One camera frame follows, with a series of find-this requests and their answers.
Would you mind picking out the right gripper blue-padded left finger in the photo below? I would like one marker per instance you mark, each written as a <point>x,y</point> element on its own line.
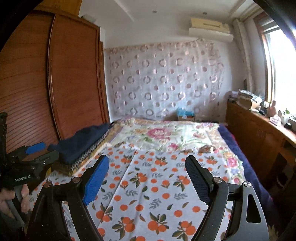
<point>47,221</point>

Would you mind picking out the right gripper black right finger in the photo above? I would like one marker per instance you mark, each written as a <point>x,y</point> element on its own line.
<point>247,220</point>

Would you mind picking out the navy printed t-shirt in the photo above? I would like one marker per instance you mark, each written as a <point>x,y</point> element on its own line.
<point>71,148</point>

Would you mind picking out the navy blue blanket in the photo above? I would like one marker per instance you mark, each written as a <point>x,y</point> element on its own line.
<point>264,197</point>

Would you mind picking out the black circle-patterned garment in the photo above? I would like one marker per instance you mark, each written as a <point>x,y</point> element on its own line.
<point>99,145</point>

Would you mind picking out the orange-print white bedsheet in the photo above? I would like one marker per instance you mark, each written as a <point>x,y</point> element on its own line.
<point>148,195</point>

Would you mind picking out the wooden side cabinet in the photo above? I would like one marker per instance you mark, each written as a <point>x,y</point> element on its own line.
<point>270,149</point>

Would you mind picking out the wooden wardrobe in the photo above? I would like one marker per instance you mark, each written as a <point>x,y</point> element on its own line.
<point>52,73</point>

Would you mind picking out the pink figurine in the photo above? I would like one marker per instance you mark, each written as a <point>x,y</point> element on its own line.
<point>271,110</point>

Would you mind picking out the floral quilt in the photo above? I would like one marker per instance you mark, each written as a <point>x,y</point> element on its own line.
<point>184,137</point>

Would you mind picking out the blue tissue box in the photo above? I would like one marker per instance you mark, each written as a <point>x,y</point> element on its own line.
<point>185,115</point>

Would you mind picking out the stack of books and papers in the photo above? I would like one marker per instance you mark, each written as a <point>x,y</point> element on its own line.
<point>245,99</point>

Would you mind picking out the circle-patterned sheer curtain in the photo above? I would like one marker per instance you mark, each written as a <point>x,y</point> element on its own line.
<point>155,80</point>

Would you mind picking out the window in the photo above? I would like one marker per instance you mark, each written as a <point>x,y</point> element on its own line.
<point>279,60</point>

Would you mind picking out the white air conditioner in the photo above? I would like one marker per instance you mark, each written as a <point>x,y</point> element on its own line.
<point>211,30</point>

